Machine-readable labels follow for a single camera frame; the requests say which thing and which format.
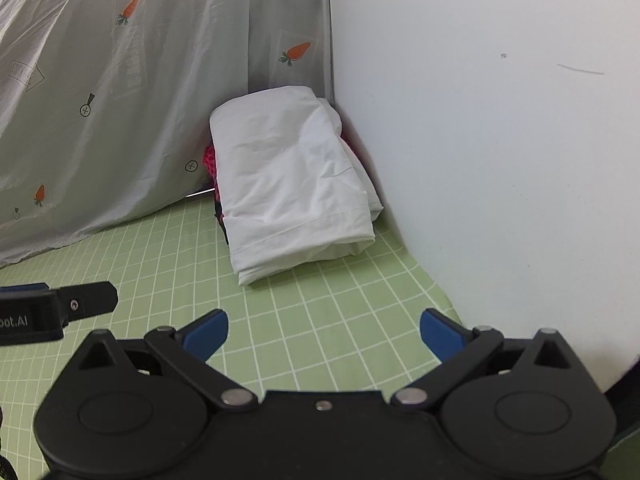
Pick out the green grid-pattern mat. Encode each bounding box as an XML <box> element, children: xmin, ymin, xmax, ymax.
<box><xmin>0</xmin><ymin>192</ymin><xmax>464</xmax><ymax>480</ymax></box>

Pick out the white t-shirt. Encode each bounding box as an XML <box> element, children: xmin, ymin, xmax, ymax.
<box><xmin>209</xmin><ymin>86</ymin><xmax>383</xmax><ymax>285</ymax></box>

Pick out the red knitted garment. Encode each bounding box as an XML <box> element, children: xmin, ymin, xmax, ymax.
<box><xmin>202</xmin><ymin>144</ymin><xmax>224</xmax><ymax>224</ymax></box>

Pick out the grey carrot-print storage bag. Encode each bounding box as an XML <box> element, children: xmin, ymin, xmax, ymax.
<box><xmin>1</xmin><ymin>0</ymin><xmax>333</xmax><ymax>264</ymax></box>

